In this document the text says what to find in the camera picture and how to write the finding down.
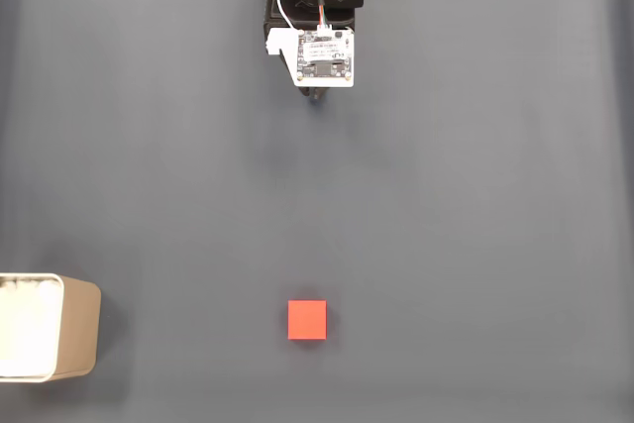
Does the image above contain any beige box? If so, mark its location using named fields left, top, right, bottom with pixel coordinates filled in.
left=0, top=272, right=103, bottom=384

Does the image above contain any white wrist camera board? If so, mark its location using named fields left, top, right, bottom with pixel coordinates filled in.
left=265, top=25, right=357, bottom=89

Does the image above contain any red cube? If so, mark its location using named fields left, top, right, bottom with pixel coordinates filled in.
left=287, top=299, right=329, bottom=342

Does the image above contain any white padding paper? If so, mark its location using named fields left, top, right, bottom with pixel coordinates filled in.
left=0, top=276, right=61, bottom=377

